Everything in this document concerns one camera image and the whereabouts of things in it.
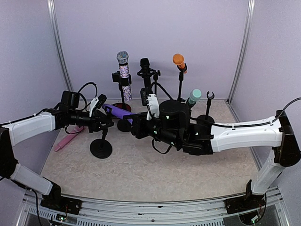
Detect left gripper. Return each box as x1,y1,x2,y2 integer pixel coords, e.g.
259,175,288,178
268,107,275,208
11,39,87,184
68,109,112,132

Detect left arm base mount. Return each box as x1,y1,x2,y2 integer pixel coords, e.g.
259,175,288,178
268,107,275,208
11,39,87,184
40,197,82,215

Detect purple microphone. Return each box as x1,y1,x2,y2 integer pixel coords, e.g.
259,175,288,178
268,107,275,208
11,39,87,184
102,104,139,124

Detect black orange mic stand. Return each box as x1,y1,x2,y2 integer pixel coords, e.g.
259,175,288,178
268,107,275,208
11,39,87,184
177,67,184,103

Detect black purple mic stand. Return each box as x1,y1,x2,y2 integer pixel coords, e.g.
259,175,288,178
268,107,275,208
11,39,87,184
90,129,112,159

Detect black glitter mic stand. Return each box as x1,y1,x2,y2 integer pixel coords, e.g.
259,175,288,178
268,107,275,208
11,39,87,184
112,71,132,132

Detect pink microphone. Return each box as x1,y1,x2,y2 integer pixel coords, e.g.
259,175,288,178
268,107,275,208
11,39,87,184
54,126,85,152

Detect black tripod mic stand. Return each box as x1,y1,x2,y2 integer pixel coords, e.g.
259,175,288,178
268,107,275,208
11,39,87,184
137,69,173,99

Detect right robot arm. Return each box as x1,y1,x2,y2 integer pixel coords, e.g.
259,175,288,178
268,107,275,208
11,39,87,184
132,89,301,209

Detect aluminium front rail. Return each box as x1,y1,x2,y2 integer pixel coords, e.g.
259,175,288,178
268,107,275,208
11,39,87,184
13,187,292,226

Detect mint green microphone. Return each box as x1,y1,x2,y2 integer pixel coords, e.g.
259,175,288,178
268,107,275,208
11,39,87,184
186,89,202,108

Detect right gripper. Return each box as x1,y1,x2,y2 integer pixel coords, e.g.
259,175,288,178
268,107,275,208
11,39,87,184
122,112,181,148

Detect black pink mic stand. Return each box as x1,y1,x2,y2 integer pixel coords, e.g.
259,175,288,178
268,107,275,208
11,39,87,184
197,91,215,123

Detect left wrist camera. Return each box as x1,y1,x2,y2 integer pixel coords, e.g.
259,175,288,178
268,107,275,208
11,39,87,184
89,94,107,117

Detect red floral plate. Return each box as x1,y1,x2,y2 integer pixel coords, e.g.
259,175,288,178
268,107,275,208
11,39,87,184
112,103,131,112

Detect glitter rhinestone microphone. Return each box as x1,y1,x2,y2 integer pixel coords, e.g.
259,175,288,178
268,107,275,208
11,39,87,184
117,51,132,101

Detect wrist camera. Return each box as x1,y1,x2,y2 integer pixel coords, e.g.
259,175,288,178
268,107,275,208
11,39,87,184
140,88,159,121
89,94,107,117

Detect black microphone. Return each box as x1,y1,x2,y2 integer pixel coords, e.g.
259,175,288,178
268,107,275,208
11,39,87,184
139,58,152,91

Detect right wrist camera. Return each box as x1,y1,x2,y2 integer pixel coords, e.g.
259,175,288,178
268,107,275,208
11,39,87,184
140,88,159,121

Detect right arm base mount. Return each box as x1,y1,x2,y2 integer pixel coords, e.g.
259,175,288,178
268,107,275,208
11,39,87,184
224,195,266,214

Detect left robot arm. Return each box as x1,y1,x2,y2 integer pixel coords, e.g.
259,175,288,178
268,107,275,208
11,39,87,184
0,90,114,210

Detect orange microphone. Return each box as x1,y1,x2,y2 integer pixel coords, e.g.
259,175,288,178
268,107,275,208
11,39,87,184
173,53,187,73

